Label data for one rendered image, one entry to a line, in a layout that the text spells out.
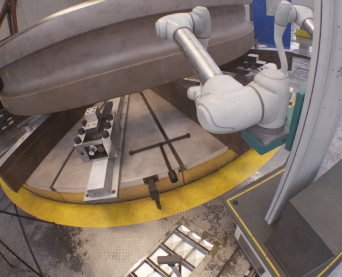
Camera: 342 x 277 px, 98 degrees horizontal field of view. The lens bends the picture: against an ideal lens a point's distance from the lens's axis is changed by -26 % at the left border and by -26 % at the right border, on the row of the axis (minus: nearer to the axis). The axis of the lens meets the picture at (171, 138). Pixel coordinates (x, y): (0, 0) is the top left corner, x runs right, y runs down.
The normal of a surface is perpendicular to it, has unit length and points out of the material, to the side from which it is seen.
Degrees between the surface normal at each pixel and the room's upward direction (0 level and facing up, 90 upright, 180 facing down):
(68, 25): 90
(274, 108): 87
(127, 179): 0
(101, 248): 0
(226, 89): 22
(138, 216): 0
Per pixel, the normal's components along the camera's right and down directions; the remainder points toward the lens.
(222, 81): -0.17, -0.47
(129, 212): -0.15, -0.77
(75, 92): 0.04, 0.61
